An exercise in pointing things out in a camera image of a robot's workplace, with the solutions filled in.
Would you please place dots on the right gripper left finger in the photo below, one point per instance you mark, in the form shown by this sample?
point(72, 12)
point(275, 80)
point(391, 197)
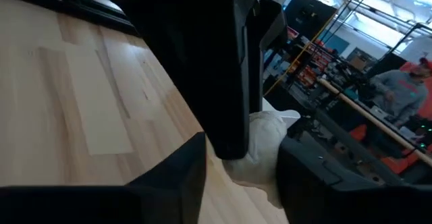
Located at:
point(101, 207)

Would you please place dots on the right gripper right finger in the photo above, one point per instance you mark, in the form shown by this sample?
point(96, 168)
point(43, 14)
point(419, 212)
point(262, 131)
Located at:
point(330, 200)

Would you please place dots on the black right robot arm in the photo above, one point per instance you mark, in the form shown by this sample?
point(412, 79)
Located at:
point(202, 65)

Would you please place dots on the orange seat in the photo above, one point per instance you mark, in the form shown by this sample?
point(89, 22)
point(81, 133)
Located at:
point(398, 165)

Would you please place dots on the white plastic tray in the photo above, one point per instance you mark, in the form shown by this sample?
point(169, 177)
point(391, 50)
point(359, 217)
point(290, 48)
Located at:
point(266, 139)

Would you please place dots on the light wooden beam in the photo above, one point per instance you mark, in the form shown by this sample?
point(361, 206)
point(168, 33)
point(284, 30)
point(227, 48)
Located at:
point(371, 119)

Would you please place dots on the person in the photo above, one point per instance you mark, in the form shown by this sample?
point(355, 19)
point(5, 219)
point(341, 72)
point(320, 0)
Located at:
point(401, 92)

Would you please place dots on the shelf with red boxes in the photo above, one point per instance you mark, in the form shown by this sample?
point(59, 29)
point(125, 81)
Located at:
point(317, 60)

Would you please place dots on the black square panel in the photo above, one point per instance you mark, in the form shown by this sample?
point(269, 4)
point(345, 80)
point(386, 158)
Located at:
point(308, 15)

